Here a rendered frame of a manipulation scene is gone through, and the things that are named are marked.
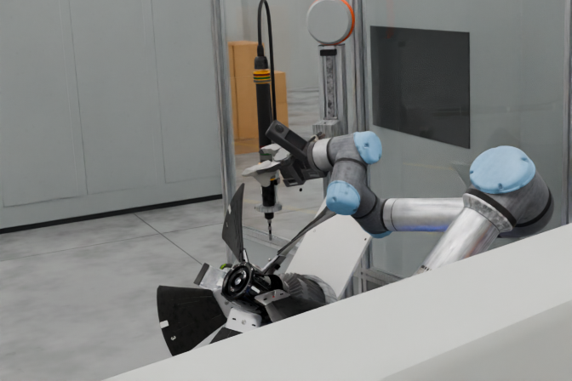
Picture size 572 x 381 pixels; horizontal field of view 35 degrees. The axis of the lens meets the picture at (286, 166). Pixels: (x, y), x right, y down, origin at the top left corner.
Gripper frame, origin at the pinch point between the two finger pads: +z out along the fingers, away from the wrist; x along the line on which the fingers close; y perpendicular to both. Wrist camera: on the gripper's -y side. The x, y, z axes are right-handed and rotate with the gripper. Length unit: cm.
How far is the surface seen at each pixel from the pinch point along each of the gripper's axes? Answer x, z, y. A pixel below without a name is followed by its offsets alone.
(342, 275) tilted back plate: 17, 9, 54
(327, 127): 60, 22, 29
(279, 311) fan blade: -13.4, 7.0, 38.7
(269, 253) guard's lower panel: 75, 91, 89
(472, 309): -141, -139, -81
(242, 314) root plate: -10.8, 23.3, 41.4
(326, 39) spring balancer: 81, 21, 8
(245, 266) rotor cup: -2.0, 21.3, 32.0
